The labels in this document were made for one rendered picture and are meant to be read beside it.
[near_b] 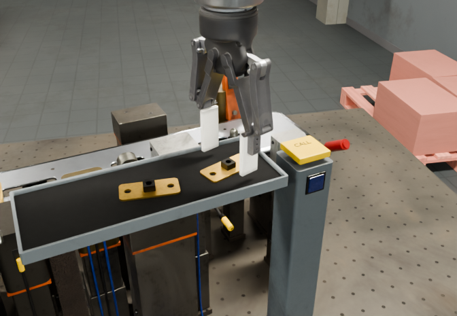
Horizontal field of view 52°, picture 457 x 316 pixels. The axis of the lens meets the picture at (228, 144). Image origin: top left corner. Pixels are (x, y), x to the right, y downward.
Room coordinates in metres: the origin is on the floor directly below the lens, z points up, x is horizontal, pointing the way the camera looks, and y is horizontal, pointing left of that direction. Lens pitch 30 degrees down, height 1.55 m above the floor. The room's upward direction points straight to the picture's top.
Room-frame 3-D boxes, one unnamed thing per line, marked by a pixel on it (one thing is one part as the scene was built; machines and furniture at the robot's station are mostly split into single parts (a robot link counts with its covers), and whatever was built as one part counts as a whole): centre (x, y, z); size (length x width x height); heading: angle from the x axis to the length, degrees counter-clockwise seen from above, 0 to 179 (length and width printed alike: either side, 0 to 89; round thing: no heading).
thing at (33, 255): (0.55, 0.11, 1.16); 0.37 x 0.14 x 0.02; 116
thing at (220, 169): (0.60, 0.00, 1.17); 0.08 x 0.04 x 0.01; 130
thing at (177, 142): (0.74, 0.09, 0.90); 0.13 x 0.08 x 0.41; 26
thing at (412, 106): (2.88, -1.31, 0.20); 1.08 x 0.74 x 0.39; 13
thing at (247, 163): (0.57, -0.03, 1.21); 0.03 x 0.01 x 0.07; 130
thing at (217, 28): (0.60, 0.00, 1.36); 0.08 x 0.07 x 0.09; 40
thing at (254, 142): (0.55, -0.04, 1.24); 0.03 x 0.01 x 0.05; 40
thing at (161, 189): (0.55, 0.11, 1.17); 0.08 x 0.04 x 0.01; 103
